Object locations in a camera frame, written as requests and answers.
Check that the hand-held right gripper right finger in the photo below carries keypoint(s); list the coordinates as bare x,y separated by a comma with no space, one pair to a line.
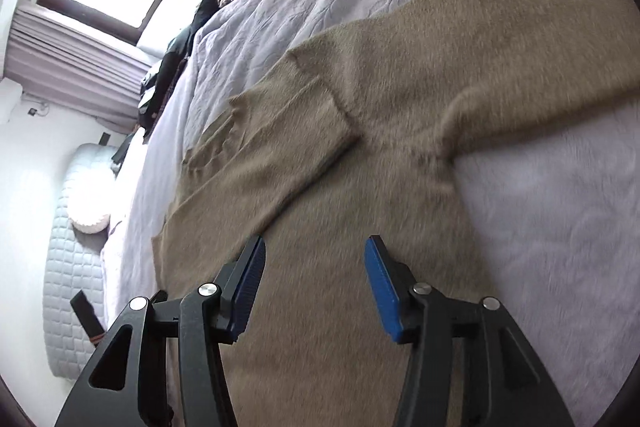
382,287

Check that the grey quilted headboard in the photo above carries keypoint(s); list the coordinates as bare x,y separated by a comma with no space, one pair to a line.
65,267

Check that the black jacket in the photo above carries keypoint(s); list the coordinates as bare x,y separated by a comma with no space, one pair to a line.
172,57

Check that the tan knit sweater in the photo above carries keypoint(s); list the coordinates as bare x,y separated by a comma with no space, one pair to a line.
375,82

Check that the white round cushion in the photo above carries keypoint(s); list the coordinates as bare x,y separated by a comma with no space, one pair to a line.
90,219

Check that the black bedside object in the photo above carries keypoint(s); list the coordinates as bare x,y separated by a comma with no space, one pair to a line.
122,154

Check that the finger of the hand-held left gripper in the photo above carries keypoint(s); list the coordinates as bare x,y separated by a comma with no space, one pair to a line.
85,312

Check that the grey pleated curtain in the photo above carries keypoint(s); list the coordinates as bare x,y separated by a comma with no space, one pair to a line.
75,62

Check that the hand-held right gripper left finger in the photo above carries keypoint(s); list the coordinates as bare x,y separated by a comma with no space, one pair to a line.
249,279

